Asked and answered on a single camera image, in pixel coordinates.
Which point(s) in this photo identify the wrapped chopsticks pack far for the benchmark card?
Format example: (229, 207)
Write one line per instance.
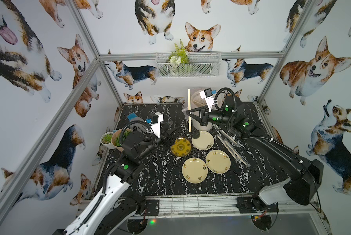
(227, 136)

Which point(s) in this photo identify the brown pot green plant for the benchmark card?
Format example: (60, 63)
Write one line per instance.
(116, 138)

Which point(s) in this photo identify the wrapped chopsticks pack near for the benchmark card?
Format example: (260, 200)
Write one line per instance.
(233, 151)

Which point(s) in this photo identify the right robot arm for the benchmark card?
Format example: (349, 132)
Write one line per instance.
(224, 109)

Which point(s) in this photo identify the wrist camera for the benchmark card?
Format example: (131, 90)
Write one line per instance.
(208, 96)
(155, 120)

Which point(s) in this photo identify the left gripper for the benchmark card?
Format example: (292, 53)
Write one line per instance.
(166, 131)

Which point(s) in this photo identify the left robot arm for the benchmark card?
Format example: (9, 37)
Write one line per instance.
(139, 139)

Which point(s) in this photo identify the cream plate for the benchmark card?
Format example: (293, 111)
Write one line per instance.
(218, 161)
(194, 170)
(204, 142)

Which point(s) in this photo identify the artificial fern with flower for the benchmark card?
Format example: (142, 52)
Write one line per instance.
(178, 57)

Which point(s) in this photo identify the clear plastic bin liner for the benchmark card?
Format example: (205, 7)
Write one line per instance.
(185, 110)

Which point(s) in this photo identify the white wire wall basket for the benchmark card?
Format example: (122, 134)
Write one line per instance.
(202, 64)

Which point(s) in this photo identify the aluminium front rail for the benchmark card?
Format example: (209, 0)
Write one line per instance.
(210, 205)

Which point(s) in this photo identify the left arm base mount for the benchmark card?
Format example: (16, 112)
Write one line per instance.
(146, 208)

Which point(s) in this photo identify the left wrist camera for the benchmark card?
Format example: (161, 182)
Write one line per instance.
(155, 120)

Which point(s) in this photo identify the white pot green plant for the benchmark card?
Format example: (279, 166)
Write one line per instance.
(106, 140)

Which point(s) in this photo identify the dark yellow patterned plate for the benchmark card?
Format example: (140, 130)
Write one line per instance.
(182, 147)

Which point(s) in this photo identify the cream plate front right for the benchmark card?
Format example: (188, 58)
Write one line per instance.
(218, 161)

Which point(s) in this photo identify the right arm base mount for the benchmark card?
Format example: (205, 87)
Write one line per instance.
(253, 204)

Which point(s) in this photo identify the cream plate back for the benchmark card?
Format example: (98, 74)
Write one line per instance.
(204, 142)

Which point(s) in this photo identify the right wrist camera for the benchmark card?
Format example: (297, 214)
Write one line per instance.
(208, 96)

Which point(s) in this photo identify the wrapped chopsticks pack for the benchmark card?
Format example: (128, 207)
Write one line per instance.
(227, 136)
(233, 151)

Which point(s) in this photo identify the grey blue work glove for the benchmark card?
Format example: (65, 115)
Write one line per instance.
(138, 126)

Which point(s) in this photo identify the pink trash bin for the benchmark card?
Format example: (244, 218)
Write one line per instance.
(197, 101)

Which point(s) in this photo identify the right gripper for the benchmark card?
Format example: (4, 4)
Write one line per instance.
(204, 111)

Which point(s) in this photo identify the cream plate front left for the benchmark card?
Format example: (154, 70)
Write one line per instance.
(194, 170)

